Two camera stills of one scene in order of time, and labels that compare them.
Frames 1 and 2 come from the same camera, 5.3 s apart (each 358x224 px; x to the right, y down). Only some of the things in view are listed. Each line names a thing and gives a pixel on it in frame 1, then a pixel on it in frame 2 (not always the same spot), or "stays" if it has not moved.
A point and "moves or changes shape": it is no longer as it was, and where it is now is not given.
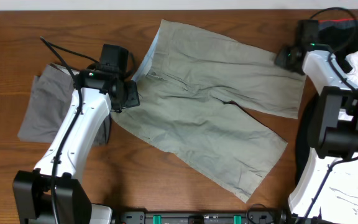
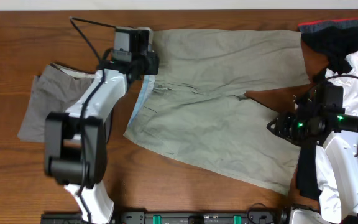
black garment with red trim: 345,37 stays
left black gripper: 133,98 -> 153,63
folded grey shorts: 50,100 stays
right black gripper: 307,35 -> 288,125
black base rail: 252,218 stays
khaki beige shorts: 186,83 moves or changes shape
